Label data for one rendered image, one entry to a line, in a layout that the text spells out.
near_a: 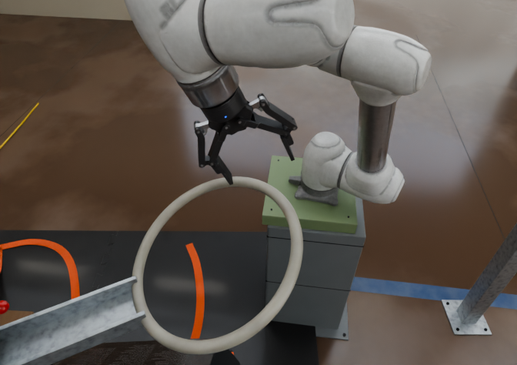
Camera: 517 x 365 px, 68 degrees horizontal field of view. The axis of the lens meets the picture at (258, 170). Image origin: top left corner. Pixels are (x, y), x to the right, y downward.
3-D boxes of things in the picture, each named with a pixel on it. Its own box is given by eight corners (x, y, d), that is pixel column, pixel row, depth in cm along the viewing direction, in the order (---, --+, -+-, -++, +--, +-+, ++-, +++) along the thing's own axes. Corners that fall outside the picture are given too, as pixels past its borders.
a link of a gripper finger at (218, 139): (231, 125, 67) (224, 124, 66) (214, 169, 74) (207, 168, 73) (228, 112, 69) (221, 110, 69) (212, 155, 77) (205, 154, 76)
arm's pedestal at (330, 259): (265, 252, 244) (267, 156, 190) (345, 261, 239) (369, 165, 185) (255, 329, 207) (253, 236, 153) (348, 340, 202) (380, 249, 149)
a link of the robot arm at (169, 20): (158, 88, 59) (228, 88, 53) (90, -4, 48) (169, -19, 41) (188, 43, 64) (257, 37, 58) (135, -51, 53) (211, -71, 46)
